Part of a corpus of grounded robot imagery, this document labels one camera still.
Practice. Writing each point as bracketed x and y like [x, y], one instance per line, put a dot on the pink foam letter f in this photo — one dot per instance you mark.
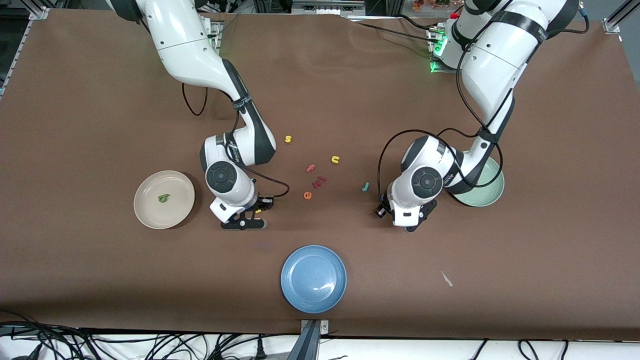
[310, 168]

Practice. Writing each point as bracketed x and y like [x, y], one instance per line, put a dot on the aluminium corner bracket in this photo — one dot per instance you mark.
[612, 25]
[40, 13]

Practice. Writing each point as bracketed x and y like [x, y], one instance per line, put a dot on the orange artificial flowers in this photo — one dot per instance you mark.
[430, 4]

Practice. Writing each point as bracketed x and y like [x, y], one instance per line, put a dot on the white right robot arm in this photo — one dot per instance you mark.
[185, 50]

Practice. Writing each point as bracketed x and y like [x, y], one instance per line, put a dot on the blue plate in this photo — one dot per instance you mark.
[313, 279]

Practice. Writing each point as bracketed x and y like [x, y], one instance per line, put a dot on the cyan foam letter j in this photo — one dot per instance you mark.
[365, 187]

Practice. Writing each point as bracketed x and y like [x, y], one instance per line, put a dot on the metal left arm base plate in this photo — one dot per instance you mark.
[442, 71]

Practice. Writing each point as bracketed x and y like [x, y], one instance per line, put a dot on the dark red foam letter k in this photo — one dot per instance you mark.
[317, 184]

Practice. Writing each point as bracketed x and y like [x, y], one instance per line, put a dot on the grey metal camera mount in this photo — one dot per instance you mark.
[312, 345]

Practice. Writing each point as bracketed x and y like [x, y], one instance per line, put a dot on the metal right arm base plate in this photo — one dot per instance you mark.
[216, 35]

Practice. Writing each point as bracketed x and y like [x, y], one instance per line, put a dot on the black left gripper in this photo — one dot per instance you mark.
[383, 209]

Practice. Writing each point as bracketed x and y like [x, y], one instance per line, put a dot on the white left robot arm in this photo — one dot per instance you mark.
[500, 55]

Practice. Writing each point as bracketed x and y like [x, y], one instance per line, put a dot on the beige brown plate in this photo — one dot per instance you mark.
[164, 210]

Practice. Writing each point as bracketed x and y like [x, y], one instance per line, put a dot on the pale green plate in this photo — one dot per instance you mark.
[487, 190]

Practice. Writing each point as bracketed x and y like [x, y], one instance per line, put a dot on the brown table cover sheet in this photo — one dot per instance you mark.
[100, 275]

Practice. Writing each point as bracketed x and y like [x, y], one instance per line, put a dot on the grey metal box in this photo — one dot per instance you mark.
[325, 6]

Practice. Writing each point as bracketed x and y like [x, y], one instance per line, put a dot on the black power plug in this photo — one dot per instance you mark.
[260, 351]

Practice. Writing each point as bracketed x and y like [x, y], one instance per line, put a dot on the white paper scrap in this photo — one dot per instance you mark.
[446, 279]

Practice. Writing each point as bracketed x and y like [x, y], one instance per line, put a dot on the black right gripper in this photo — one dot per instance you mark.
[262, 203]

